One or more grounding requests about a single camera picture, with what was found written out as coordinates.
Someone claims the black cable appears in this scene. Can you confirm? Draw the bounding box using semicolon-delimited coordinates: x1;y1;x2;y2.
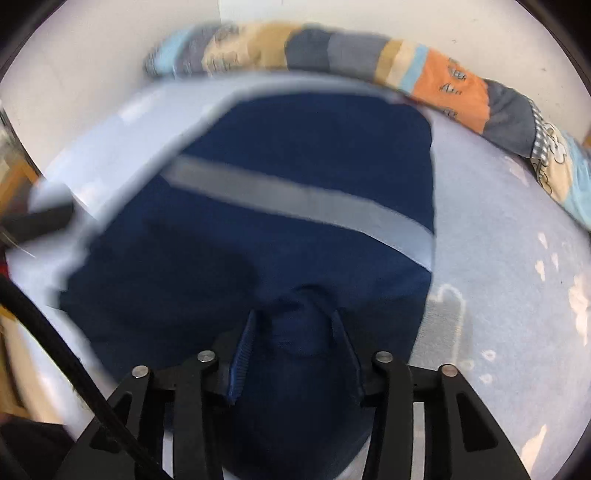
0;276;164;480

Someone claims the navy blue jacket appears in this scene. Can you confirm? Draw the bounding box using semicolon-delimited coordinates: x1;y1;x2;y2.
30;76;437;480

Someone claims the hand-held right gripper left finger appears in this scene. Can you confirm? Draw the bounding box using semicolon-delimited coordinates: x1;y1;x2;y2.
55;309;259;480

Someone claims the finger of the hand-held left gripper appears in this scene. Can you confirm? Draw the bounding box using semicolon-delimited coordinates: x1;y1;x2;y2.
0;203;77;243

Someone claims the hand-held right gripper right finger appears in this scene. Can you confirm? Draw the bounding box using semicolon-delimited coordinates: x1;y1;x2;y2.
330;311;532;480

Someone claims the light blue cloud-print bed sheet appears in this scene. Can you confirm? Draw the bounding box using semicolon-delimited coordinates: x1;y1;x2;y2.
9;74;591;476

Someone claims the long patchwork bolster pillow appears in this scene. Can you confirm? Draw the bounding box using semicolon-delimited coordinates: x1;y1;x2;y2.
144;21;591;232

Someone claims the wooden furniture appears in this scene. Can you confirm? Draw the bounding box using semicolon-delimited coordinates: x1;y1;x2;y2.
0;111;43;227

